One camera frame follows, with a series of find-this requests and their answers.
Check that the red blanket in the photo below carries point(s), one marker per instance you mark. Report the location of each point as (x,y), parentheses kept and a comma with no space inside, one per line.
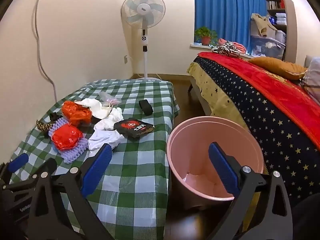
(262,80)

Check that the pink cloth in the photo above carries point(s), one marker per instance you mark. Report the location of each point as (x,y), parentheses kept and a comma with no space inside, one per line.
(240,47)

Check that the beige coat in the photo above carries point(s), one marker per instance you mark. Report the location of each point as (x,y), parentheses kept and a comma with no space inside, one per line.
(262,26)

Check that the white standing fan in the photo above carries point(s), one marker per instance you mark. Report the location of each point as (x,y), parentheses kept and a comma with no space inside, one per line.
(143,8)

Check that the torn white paper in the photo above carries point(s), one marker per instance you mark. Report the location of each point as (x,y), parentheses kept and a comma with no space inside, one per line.
(96,108)

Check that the orange plastic bag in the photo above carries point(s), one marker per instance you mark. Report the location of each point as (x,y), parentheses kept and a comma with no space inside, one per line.
(75,112)

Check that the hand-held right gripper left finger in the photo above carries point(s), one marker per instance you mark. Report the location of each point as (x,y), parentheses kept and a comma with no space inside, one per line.
(96,171)

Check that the row of books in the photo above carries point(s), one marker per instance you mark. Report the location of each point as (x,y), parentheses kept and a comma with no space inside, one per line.
(275,4)

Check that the yellow star print bedsheet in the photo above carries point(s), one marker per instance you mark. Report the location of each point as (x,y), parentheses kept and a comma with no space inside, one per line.
(215,92)

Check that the clear plastic bag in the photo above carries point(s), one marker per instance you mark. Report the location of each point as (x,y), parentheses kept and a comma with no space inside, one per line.
(108,100)

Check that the clear plastic storage box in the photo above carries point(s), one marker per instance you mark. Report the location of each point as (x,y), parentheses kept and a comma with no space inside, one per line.
(267,50)

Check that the grey bed frame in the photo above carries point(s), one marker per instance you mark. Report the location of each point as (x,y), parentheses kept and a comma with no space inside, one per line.
(200,100)

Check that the crumpled white tissue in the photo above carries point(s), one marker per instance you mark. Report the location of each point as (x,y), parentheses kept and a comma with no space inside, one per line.
(110,120)
(102,140)

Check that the potted green plant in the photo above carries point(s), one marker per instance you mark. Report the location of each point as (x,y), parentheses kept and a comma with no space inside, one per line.
(206,40)

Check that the wooden bookshelf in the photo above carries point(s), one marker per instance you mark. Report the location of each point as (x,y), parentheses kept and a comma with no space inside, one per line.
(276,10)

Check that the dark patterned cloth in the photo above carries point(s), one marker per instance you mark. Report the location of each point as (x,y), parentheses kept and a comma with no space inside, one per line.
(42,125)

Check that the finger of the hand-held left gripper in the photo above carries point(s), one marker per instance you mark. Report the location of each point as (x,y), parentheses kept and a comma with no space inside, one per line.
(50,165)
(17,162)

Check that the small black case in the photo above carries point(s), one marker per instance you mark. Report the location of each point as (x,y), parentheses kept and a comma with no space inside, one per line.
(146,107)

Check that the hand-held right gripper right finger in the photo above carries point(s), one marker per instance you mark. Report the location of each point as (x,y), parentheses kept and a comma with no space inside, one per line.
(223,170)

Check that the pink plastic bin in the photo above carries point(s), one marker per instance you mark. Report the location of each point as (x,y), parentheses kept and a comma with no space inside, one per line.
(195,150)

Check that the black printed packet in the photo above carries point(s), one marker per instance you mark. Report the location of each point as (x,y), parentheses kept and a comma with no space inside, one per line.
(132,128)

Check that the mustard pillow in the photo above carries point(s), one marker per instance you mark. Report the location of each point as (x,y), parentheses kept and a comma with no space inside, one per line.
(277,66)

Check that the white fluffy cloth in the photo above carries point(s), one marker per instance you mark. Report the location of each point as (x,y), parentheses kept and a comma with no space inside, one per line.
(75,153)

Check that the plaid pillow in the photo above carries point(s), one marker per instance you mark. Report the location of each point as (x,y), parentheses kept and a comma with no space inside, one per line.
(313,80)

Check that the blue curtain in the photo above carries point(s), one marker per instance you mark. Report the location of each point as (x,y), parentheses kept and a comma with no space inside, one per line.
(225,12)

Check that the red plastic bag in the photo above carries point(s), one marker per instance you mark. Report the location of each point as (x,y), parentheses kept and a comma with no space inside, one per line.
(66,136)

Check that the green white checkered tablecloth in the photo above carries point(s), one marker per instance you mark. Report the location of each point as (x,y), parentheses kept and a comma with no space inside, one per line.
(140,155)

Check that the navy star print quilt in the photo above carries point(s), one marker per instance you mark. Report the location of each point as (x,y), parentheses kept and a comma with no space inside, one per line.
(262,120)

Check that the black white striped cloth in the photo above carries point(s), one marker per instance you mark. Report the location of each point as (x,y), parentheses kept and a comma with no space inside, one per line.
(228,50)

